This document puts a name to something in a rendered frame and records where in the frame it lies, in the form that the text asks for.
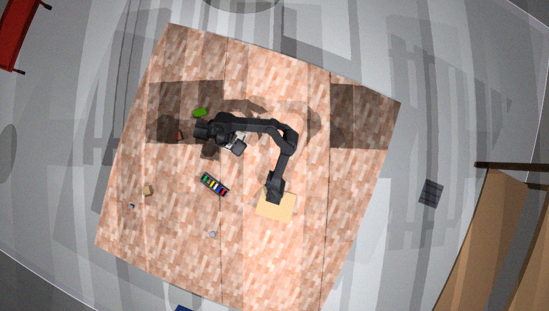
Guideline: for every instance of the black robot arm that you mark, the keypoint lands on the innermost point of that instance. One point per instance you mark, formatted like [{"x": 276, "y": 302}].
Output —
[{"x": 224, "y": 127}]

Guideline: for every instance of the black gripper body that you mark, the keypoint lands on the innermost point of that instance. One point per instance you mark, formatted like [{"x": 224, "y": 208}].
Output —
[{"x": 238, "y": 145}]

